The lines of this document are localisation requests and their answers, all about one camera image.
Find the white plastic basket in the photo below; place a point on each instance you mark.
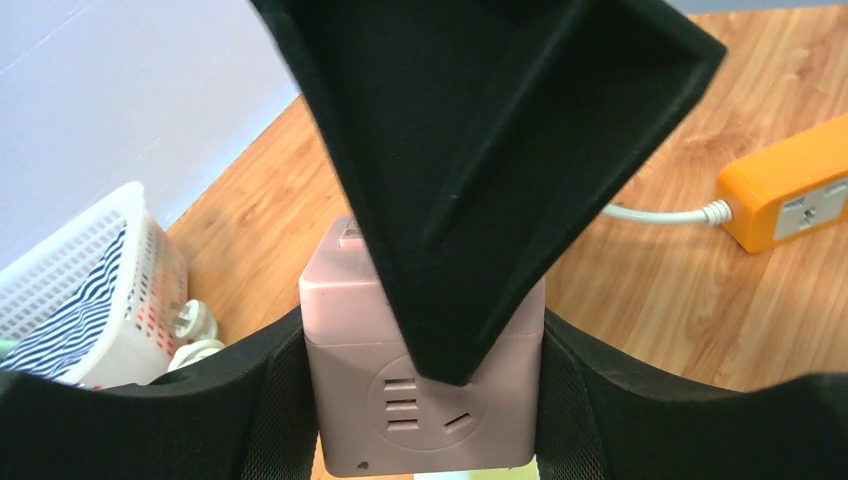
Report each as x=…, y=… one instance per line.
x=137, y=343

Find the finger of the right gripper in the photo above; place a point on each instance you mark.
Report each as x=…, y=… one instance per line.
x=476, y=140

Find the light pink cube plug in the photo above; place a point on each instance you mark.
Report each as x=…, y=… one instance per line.
x=376, y=414

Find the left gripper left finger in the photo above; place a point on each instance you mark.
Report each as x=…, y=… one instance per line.
x=246, y=412

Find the orange power strip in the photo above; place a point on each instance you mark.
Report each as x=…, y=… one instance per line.
x=788, y=189

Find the white long power strip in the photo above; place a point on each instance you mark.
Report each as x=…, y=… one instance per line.
x=525, y=472

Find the blue striped cloth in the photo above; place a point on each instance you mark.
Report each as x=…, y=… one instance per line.
x=59, y=343

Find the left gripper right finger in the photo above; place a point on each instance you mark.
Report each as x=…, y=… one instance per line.
x=603, y=414

